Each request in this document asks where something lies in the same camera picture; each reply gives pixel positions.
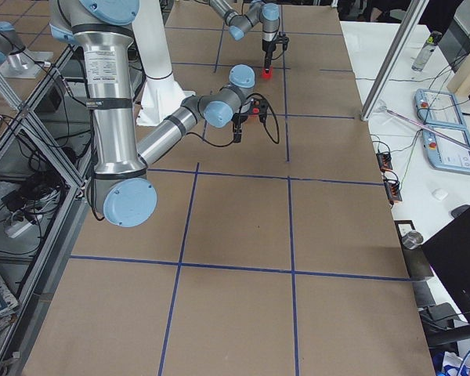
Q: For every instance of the teach pendant tablet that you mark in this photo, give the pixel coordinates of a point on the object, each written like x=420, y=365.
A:
x=438, y=108
x=444, y=155

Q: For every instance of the teach pendant tablet far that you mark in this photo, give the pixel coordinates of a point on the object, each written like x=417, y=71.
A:
x=438, y=108

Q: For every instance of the metal cup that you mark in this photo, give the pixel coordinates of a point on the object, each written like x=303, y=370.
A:
x=412, y=240

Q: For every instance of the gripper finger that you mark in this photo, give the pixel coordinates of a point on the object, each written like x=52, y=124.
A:
x=237, y=133
x=268, y=59

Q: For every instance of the red block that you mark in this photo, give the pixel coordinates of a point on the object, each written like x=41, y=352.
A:
x=253, y=110
x=267, y=73

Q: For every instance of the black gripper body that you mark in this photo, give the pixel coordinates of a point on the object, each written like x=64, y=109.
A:
x=267, y=45
x=238, y=121

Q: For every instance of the teach pendant tablet near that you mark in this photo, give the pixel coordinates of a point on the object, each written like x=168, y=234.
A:
x=444, y=155

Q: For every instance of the brown paper table cover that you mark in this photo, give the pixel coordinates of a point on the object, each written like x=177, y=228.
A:
x=261, y=258

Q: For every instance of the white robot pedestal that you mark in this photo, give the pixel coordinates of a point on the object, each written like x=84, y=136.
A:
x=162, y=94

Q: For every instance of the black laptop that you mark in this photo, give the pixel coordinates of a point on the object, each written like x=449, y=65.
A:
x=448, y=253

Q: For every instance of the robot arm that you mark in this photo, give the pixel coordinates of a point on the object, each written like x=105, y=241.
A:
x=119, y=189
x=239, y=24

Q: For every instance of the reacher grabber stick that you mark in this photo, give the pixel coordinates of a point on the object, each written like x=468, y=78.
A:
x=384, y=109

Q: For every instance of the aluminium frame post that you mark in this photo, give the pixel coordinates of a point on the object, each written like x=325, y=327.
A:
x=408, y=24

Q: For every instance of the clear water bottle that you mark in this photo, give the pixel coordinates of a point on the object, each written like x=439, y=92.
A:
x=426, y=51

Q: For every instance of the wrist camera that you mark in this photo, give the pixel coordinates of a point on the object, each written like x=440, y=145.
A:
x=283, y=40
x=263, y=109

